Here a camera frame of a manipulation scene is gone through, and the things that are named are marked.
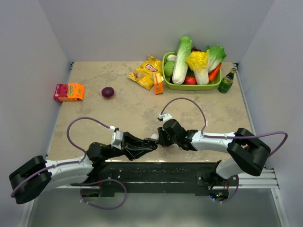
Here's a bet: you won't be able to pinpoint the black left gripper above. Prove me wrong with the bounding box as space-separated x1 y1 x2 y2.
103 132 152 161

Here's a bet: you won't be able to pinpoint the black earbud charging case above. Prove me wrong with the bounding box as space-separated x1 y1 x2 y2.
143 138 159 149

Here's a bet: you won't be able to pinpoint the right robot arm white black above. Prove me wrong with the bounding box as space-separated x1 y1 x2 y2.
158 119 271 186

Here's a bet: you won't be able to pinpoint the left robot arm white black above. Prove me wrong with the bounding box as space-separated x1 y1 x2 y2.
9 131 159 204

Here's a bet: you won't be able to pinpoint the white earbud charging case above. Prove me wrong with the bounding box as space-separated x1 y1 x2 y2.
151 133 159 140

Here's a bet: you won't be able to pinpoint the orange small carton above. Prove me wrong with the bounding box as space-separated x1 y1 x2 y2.
153 73 163 95

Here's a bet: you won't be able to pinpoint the red onion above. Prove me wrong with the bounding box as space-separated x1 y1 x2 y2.
101 87 115 98

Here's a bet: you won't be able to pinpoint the red tomato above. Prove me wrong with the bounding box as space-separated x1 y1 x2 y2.
183 76 197 85

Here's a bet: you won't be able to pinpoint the green white napa cabbage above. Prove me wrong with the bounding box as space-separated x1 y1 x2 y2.
172 36 193 85

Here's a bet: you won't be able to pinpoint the yellow Lays chips bag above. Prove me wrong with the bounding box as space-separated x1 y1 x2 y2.
128 55 162 90

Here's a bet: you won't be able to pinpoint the round green cabbage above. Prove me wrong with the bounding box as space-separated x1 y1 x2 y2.
163 61 175 77

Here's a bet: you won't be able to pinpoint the green plastic basket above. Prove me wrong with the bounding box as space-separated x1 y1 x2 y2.
162 52 222 91

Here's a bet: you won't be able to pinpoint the orange carrot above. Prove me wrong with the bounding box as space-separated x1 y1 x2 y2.
209 63 222 83

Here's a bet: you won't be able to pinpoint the pink orange snack box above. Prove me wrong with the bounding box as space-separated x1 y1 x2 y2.
53 83 85 102

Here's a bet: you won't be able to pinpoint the white cauliflower piece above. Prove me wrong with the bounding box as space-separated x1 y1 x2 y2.
167 54 177 62

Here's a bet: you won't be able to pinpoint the green glass bottle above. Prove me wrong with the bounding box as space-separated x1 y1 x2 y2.
218 68 237 93

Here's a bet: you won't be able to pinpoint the yellow napa cabbage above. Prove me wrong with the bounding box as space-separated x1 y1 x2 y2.
186 50 209 85

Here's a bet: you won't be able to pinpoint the dark grapes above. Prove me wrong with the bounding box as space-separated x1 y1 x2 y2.
192 46 202 52

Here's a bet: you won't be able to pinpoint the green leaf lettuce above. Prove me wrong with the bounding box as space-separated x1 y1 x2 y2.
206 45 226 73

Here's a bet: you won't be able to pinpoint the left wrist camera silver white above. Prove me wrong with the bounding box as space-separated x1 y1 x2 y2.
109 125 123 150

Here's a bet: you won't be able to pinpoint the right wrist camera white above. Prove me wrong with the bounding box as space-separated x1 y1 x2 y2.
158 113 173 123

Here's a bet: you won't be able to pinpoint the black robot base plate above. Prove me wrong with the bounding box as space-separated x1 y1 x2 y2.
86 162 237 198

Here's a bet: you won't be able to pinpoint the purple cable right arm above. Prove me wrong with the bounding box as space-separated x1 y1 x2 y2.
160 97 289 157

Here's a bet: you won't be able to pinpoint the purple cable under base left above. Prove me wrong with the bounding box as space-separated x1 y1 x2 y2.
79 177 127 210

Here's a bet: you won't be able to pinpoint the purple cable under base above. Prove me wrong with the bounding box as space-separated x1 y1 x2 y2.
79 177 127 210
212 175 240 204

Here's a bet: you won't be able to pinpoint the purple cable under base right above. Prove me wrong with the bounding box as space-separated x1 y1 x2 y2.
212 175 240 204

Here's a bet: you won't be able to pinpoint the aluminium frame rail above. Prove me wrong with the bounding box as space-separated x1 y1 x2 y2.
239 169 279 189

